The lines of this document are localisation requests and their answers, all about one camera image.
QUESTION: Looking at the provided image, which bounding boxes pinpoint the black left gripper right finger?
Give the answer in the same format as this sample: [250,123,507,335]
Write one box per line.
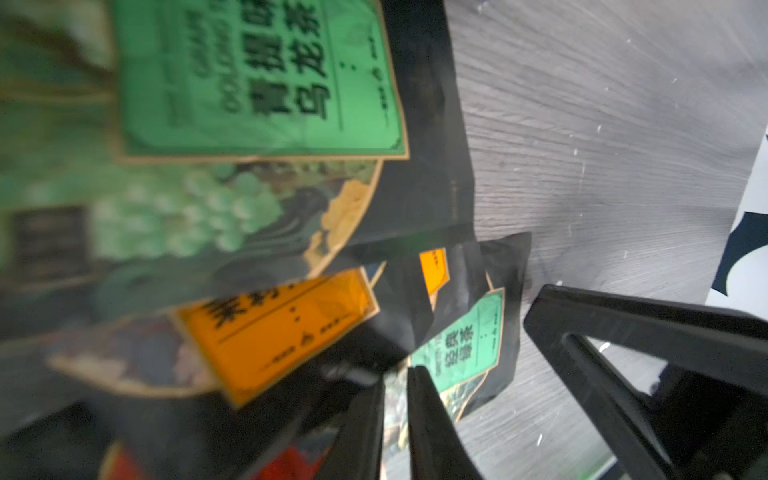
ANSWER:
[407,366,482,480]

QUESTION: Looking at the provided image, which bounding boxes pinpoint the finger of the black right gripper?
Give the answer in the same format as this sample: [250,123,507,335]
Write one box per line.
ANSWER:
[523,285,767,479]

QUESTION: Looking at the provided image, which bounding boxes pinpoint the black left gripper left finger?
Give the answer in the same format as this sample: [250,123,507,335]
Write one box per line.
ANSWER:
[314,379,385,480]

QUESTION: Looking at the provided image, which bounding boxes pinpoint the green label tea bag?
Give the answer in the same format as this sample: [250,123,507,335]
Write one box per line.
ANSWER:
[1,1,474,341]
[383,232,532,459]

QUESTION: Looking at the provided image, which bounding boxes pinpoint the orange label tea bag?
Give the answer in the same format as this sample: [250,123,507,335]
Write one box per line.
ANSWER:
[44,239,481,480]

